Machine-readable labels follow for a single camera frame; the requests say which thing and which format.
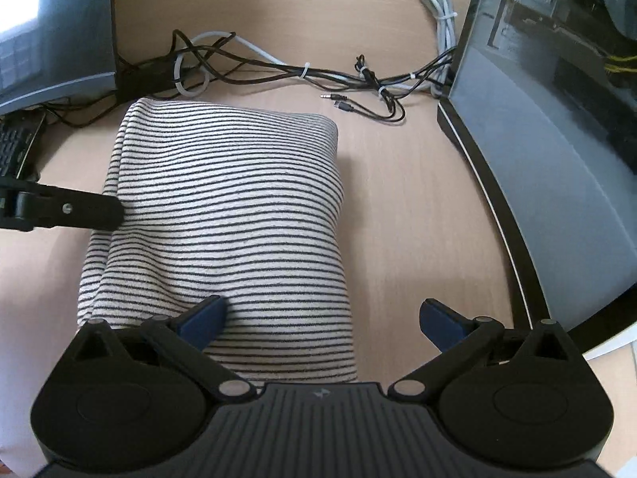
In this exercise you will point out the computer monitor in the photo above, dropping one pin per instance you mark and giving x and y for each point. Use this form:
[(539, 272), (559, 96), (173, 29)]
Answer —
[(52, 49)]

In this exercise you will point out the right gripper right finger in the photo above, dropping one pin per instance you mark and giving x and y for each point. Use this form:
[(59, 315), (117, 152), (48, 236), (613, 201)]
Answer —
[(462, 343)]

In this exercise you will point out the black white striped garment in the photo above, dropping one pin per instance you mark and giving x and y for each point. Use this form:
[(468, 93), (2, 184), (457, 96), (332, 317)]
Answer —
[(232, 202)]

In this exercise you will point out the black keyboard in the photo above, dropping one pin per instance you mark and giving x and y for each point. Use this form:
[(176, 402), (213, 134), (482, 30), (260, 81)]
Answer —
[(19, 132)]

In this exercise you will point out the black computer tower case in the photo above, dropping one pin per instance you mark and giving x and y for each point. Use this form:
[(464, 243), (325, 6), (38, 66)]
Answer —
[(541, 102)]

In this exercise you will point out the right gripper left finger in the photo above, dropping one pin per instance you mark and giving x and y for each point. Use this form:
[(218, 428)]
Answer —
[(182, 340)]

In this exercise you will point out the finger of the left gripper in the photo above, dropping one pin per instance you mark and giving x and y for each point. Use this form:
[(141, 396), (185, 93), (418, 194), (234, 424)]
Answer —
[(26, 205)]

